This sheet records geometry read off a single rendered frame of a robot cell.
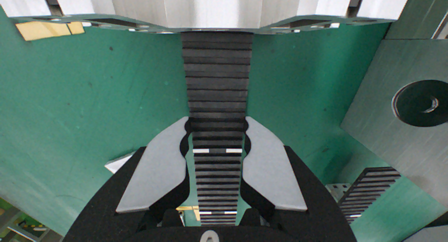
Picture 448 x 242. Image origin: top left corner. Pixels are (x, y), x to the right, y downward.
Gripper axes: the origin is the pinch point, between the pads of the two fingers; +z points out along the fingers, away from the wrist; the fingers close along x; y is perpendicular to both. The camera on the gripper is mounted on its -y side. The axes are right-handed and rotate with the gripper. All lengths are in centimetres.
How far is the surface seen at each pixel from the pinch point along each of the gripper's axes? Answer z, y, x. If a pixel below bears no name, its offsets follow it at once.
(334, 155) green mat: 1.6, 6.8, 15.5
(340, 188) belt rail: 0.8, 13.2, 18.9
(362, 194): -1.8, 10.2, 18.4
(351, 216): -1.8, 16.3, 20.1
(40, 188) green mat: 1.6, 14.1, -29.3
